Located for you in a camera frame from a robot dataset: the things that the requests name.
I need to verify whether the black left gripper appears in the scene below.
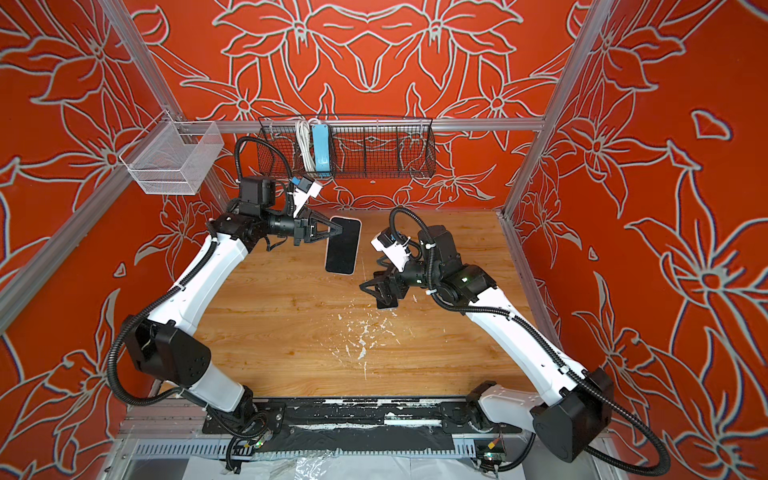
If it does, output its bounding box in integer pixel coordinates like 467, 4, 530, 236
263, 210, 342, 249

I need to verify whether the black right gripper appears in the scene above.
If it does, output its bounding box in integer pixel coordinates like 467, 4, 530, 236
358, 251, 445, 305

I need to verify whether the black phone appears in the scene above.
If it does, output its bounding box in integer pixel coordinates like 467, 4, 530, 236
325, 216, 362, 275

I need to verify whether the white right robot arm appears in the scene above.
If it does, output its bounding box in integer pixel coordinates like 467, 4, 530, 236
360, 207, 671, 477

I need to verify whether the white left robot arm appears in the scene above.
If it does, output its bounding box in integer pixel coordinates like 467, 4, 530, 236
106, 136, 343, 422

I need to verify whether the light blue box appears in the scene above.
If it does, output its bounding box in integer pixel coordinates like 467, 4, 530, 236
312, 123, 331, 177

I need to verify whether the clear acrylic bin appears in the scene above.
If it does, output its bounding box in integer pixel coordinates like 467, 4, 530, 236
120, 120, 224, 195

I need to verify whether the aluminium back crossbar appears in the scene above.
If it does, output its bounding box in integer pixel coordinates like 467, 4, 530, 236
213, 117, 544, 134

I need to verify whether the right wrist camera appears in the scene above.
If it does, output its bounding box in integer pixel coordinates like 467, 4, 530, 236
371, 228, 411, 272

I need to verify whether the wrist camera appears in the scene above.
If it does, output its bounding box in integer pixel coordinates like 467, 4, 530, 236
291, 176, 322, 218
371, 228, 411, 272

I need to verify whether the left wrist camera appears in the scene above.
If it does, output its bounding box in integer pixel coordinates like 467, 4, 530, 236
291, 176, 322, 218

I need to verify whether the black wire basket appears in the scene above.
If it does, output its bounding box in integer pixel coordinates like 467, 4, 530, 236
257, 115, 437, 180

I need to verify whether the white coiled cable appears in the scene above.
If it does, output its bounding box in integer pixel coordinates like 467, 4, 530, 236
295, 119, 316, 175

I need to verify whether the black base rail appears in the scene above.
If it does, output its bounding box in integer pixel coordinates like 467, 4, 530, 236
232, 396, 521, 460

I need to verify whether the aluminium frame post left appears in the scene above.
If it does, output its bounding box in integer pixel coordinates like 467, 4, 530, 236
100, 1, 229, 210

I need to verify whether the aluminium frame post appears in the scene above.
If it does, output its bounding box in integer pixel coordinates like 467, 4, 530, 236
500, 0, 614, 220
100, 1, 229, 210

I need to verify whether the aluminium frame post right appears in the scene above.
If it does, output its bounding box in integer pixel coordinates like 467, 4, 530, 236
500, 0, 614, 220

